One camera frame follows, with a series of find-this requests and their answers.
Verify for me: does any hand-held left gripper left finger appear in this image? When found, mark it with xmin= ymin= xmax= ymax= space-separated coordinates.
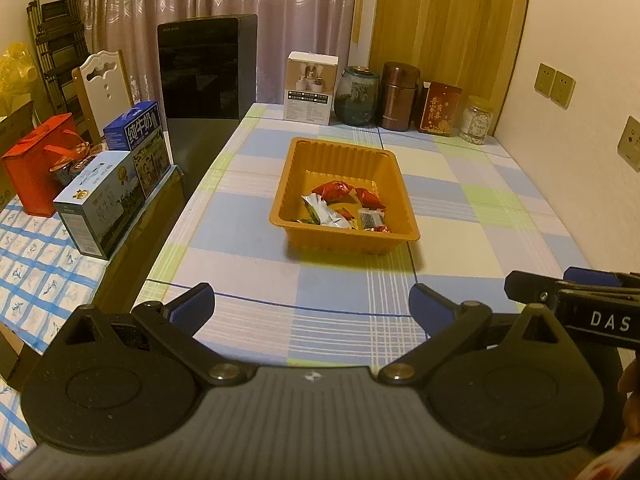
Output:
xmin=42 ymin=282 xmax=248 ymax=388

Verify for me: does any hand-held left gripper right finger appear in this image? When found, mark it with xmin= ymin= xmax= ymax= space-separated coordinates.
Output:
xmin=372 ymin=284 xmax=593 ymax=388

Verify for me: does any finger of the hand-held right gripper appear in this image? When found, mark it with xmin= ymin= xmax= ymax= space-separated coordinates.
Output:
xmin=504 ymin=270 xmax=563 ymax=306
xmin=562 ymin=266 xmax=640 ymax=288

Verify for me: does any striped snack packet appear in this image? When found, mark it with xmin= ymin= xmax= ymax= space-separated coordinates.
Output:
xmin=357 ymin=209 xmax=386 ymax=232

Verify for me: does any red snack packet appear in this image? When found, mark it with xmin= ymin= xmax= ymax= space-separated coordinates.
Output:
xmin=354 ymin=187 xmax=388 ymax=211

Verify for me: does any red bow-shaped candy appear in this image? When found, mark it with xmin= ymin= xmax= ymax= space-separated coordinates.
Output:
xmin=311 ymin=180 xmax=356 ymax=203

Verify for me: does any orange plastic tray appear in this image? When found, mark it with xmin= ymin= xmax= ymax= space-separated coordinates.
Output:
xmin=269 ymin=136 xmax=421 ymax=256

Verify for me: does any person's right forearm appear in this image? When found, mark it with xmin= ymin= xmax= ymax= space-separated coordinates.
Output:
xmin=575 ymin=452 xmax=640 ymax=480

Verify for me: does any person's right hand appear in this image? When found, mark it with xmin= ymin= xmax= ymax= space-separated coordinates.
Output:
xmin=617 ymin=357 xmax=640 ymax=441

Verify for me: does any white and blue carton box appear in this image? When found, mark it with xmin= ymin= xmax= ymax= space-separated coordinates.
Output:
xmin=53 ymin=150 xmax=146 ymax=261

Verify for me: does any blue milk carton box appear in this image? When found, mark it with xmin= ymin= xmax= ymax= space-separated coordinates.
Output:
xmin=102 ymin=100 xmax=169 ymax=200

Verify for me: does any clear plastic jar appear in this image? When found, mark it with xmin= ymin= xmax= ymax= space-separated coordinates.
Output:
xmin=458 ymin=95 xmax=494 ymax=146

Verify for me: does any colourful round tin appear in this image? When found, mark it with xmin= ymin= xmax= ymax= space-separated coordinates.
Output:
xmin=49 ymin=142 xmax=108 ymax=187

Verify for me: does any red gift box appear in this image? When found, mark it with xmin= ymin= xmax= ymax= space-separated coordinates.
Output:
xmin=417 ymin=81 xmax=463 ymax=137

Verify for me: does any brown metal canister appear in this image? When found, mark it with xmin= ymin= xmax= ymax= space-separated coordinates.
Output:
xmin=378 ymin=61 xmax=420 ymax=132

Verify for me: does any red gift bag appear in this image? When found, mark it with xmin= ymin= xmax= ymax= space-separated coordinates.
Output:
xmin=1 ymin=113 xmax=93 ymax=217

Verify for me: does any green glass jar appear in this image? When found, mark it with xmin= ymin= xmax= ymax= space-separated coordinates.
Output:
xmin=333 ymin=65 xmax=381 ymax=127

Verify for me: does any white wooden chair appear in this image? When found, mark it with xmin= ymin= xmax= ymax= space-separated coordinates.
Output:
xmin=71 ymin=50 xmax=135 ymax=143

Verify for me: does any white product box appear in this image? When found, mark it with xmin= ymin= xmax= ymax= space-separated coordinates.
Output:
xmin=282 ymin=51 xmax=339 ymax=126

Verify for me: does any black glossy appliance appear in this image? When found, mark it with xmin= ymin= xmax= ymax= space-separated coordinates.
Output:
xmin=156 ymin=14 xmax=258 ymax=121

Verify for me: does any cardboard box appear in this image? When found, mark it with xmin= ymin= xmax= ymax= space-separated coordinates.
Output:
xmin=0 ymin=100 xmax=36 ymax=201

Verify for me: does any yellow brown curtain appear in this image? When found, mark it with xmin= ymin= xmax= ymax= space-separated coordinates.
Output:
xmin=367 ymin=0 xmax=533 ymax=136

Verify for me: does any yellow plastic bag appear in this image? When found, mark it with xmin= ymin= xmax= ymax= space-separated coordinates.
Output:
xmin=0 ymin=42 xmax=41 ymax=121

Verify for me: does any black folding step ladder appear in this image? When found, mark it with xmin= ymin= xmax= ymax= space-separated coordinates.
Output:
xmin=27 ymin=0 xmax=93 ymax=116

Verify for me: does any beige wall socket with switch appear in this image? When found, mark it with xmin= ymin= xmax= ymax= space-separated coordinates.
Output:
xmin=616 ymin=116 xmax=640 ymax=171

